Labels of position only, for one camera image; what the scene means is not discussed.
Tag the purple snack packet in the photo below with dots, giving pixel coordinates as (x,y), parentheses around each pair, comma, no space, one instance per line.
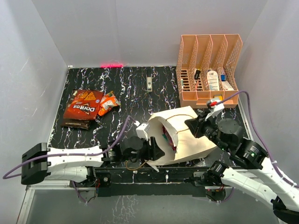
(168,138)

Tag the small white blue box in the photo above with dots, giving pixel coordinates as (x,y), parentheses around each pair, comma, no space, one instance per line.
(225,84)

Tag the black yellow highlighter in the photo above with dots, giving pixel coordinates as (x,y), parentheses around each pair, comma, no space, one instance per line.
(197,74)

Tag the orange snack packet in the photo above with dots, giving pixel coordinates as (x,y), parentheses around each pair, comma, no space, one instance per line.
(108,102)

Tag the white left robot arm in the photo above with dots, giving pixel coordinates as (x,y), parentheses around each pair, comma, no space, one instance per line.
(42,162)

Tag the red snack packet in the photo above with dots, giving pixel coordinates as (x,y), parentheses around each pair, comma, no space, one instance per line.
(84,105)

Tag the pink tape strip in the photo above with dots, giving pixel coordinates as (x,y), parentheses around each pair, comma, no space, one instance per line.
(111,65)

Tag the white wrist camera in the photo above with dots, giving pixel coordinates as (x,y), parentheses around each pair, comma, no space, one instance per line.
(215,107)
(141,130)

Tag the white lotion tube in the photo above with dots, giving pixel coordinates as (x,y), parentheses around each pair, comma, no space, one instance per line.
(213,80)

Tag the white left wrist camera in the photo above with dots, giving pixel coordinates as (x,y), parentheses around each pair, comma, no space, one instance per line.
(141,130)

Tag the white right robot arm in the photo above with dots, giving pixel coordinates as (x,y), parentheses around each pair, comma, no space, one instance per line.
(273,189)

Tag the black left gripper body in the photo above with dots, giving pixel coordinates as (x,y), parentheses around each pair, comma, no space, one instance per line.
(143,151)

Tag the grey black stapler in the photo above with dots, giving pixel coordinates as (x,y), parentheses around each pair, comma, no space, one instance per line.
(149,81)

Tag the brown sea salt packet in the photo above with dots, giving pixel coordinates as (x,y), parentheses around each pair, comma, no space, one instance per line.
(83,124)

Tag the peach plastic desk organizer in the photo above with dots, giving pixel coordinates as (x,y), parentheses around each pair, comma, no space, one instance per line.
(207,52)

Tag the yellow object in organizer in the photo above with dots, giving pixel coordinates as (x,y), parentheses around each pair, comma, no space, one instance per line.
(218,96)

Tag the black front mounting rail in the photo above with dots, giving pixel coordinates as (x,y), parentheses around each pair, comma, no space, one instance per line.
(189,181)

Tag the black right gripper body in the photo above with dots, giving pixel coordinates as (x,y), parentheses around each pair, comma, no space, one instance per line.
(209,127)

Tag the beige paper bag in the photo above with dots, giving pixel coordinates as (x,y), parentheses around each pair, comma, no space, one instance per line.
(188,147)

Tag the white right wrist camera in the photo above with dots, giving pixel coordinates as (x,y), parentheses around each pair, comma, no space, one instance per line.
(215,107)

